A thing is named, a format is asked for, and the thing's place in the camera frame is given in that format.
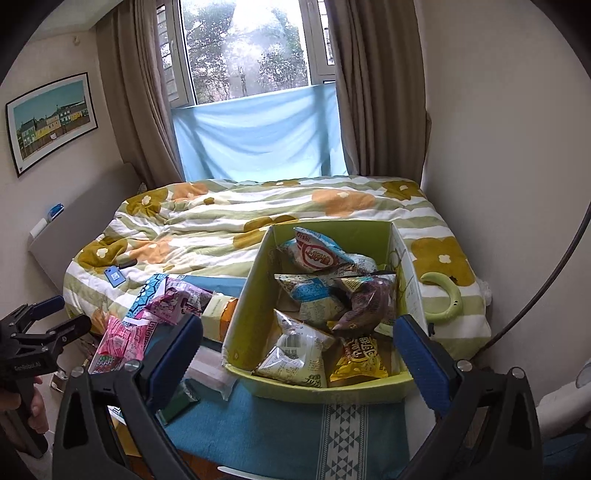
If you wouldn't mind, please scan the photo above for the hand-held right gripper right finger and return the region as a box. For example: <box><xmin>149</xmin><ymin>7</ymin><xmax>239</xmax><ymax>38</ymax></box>
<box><xmin>392</xmin><ymin>314</ymin><xmax>541</xmax><ymax>480</ymax></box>

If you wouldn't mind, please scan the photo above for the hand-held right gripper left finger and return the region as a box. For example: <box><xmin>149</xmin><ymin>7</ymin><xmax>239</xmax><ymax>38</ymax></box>
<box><xmin>53</xmin><ymin>313</ymin><xmax>218</xmax><ymax>480</ymax></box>

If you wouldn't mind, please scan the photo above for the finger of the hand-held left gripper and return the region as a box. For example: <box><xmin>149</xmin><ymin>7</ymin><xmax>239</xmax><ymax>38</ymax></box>
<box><xmin>0</xmin><ymin>295</ymin><xmax>66</xmax><ymax>335</ymax></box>
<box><xmin>28</xmin><ymin>314</ymin><xmax>93</xmax><ymax>361</ymax></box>

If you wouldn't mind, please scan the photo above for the gold snack packet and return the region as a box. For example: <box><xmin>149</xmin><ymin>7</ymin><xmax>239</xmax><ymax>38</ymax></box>
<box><xmin>329</xmin><ymin>336</ymin><xmax>389</xmax><ymax>387</ymax></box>

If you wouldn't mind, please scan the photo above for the dark brown snack packet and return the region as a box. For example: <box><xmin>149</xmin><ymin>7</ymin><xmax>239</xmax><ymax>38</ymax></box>
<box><xmin>331</xmin><ymin>273</ymin><xmax>398</xmax><ymax>335</ymax></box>

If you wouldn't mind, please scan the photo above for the green cardboard box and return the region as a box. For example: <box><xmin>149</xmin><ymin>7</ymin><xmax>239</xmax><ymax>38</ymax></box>
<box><xmin>222</xmin><ymin>220</ymin><xmax>432</xmax><ymax>406</ymax></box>

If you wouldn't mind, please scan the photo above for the silver white snack packet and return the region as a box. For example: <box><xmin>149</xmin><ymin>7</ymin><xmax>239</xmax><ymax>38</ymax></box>
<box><xmin>253</xmin><ymin>308</ymin><xmax>336</xmax><ymax>388</ymax></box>

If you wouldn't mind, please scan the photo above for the blue white snack packet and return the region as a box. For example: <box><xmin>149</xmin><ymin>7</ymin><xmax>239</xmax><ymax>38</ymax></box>
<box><xmin>274</xmin><ymin>272</ymin><xmax>352</xmax><ymax>328</ymax></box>

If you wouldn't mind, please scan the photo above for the white red label snack packet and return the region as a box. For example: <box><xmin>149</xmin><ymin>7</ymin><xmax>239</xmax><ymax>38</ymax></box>
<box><xmin>278</xmin><ymin>227</ymin><xmax>368</xmax><ymax>276</ymax></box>

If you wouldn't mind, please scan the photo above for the person's left hand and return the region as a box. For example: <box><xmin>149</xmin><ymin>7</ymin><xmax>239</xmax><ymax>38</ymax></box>
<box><xmin>25</xmin><ymin>399</ymin><xmax>49</xmax><ymax>435</ymax></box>

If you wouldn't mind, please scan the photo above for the clear plastic packet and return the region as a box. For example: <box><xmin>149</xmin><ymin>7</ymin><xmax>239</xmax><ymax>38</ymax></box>
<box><xmin>185</xmin><ymin>347</ymin><xmax>237</xmax><ymax>401</ymax></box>

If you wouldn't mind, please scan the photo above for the dark green snack packet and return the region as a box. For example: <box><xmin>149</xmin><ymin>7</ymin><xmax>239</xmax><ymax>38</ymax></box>
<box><xmin>159</xmin><ymin>378</ymin><xmax>200</xmax><ymax>424</ymax></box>

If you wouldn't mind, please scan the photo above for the orange white snack box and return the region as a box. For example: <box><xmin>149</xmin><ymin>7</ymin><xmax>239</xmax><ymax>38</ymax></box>
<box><xmin>202</xmin><ymin>294</ymin><xmax>239</xmax><ymax>343</ymax></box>

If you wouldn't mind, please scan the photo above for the pink snack packet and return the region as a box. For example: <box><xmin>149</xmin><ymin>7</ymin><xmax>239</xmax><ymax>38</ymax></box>
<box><xmin>98</xmin><ymin>318</ymin><xmax>151</xmax><ymax>361</ymax></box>

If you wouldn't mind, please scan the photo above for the purple snack packet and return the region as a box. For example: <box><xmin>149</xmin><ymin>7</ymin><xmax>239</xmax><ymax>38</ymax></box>
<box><xmin>145</xmin><ymin>276</ymin><xmax>215</xmax><ymax>324</ymax></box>

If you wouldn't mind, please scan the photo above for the pale green neck fan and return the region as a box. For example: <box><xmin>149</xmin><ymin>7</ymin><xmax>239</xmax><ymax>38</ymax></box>
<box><xmin>419</xmin><ymin>271</ymin><xmax>462</xmax><ymax>322</ymax></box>

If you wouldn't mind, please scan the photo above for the grey headboard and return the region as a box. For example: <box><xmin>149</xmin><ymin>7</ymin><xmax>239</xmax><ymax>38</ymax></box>
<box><xmin>27</xmin><ymin>161</ymin><xmax>144</xmax><ymax>282</ymax></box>

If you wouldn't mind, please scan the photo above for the blue tablecloth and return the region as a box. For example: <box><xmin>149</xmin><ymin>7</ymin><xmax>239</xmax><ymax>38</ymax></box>
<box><xmin>152</xmin><ymin>274</ymin><xmax>411</xmax><ymax>476</ymax></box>

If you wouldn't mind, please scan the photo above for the floral duvet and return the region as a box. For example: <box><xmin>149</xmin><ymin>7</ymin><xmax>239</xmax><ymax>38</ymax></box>
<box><xmin>62</xmin><ymin>175</ymin><xmax>492</xmax><ymax>361</ymax></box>

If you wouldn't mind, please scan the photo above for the white rounded object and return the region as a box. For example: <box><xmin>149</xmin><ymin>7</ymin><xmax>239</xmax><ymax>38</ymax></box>
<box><xmin>536</xmin><ymin>383</ymin><xmax>591</xmax><ymax>439</ymax></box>

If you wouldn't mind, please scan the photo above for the beige curtain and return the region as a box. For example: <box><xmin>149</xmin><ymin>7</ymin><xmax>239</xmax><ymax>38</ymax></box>
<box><xmin>323</xmin><ymin>0</ymin><xmax>432</xmax><ymax>183</ymax></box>
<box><xmin>95</xmin><ymin>0</ymin><xmax>185</xmax><ymax>190</ymax></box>

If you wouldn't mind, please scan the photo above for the light blue window cloth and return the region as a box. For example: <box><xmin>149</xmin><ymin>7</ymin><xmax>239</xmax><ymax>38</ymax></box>
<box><xmin>171</xmin><ymin>84</ymin><xmax>347</xmax><ymax>181</ymax></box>

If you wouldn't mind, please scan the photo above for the window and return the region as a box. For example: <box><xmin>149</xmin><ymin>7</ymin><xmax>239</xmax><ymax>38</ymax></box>
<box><xmin>159</xmin><ymin>0</ymin><xmax>338</xmax><ymax>107</ymax></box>

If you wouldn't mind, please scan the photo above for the black cable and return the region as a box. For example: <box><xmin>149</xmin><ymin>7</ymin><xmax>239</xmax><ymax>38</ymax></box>
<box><xmin>471</xmin><ymin>198</ymin><xmax>591</xmax><ymax>361</ymax></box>

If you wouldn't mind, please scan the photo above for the framed wall picture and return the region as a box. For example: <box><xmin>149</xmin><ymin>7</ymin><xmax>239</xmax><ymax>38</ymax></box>
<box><xmin>4</xmin><ymin>71</ymin><xmax>100</xmax><ymax>178</ymax></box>

